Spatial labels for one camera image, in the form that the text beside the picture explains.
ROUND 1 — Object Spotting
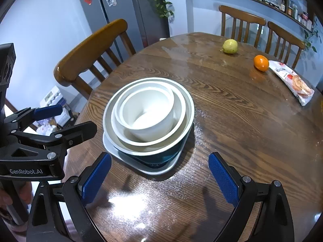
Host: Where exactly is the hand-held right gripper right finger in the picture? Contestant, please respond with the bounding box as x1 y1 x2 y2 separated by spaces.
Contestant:
208 152 296 242

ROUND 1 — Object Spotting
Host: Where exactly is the white snack bag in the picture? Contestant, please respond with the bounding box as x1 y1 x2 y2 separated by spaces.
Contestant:
267 60 315 106

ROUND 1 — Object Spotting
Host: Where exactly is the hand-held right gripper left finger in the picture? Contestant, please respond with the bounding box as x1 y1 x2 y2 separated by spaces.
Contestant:
26 152 112 242

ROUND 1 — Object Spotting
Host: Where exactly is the yellow-green pear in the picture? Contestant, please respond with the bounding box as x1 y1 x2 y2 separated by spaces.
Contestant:
222 39 238 54

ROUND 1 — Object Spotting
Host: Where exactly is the smallest white bowl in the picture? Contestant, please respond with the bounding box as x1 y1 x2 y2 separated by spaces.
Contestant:
121 91 175 142

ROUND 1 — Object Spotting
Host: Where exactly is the orange fruit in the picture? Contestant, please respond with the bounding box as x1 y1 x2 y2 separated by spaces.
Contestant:
254 55 269 71

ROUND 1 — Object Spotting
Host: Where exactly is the grey refrigerator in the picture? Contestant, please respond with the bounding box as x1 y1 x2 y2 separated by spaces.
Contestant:
81 0 169 56

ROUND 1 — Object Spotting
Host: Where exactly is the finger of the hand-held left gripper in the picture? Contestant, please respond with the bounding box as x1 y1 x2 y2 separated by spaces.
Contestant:
10 104 63 131
43 121 98 149

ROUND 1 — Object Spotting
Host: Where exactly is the small white bowl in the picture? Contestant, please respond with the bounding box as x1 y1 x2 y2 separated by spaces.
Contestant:
115 86 182 143

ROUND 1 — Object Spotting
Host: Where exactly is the row of spice jars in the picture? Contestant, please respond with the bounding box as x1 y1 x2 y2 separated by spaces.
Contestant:
280 0 313 28

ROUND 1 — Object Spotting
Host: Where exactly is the person's left hand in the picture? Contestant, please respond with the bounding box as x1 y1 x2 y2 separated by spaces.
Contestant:
0 181 34 220

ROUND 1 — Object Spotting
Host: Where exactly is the pile of boxes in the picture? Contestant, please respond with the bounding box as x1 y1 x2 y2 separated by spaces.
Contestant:
38 86 76 131

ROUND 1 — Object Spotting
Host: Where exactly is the medium white bowl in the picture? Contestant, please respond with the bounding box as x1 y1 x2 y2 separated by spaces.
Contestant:
110 81 188 147

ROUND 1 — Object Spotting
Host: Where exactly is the curved-back wooden chair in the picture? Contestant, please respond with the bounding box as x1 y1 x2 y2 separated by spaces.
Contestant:
54 19 137 101

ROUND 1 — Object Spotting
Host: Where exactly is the wooden wall shelf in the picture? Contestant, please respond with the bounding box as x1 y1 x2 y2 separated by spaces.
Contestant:
185 0 315 31

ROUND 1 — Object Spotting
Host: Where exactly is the slatted wooden chair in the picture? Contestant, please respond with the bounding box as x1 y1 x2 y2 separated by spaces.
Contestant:
265 21 306 68
218 5 266 48

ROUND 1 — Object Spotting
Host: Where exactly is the blue oval bowl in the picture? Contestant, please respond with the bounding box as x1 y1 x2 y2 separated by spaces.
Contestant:
119 128 188 165

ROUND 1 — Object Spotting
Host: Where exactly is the blue patterned square plate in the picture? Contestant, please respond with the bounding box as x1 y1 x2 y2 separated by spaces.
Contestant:
131 156 177 169

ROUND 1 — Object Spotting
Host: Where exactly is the hanging green vine plant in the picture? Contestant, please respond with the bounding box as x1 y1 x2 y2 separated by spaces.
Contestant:
301 13 318 53

